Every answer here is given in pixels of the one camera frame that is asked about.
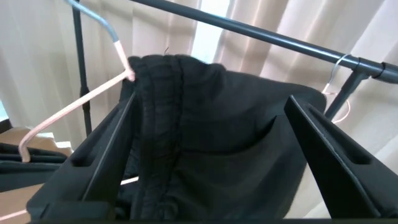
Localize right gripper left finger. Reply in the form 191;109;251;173
26;92;138;219

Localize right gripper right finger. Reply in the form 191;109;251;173
284;95;398;219

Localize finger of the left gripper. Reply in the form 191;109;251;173
0;142;68;164
0;162;62;192

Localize pink clothes hanger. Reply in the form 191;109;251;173
0;0;140;222
321;54;352;125

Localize black shorts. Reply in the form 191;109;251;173
116;53;327;220

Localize black clothes rack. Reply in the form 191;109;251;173
70;0;398;138

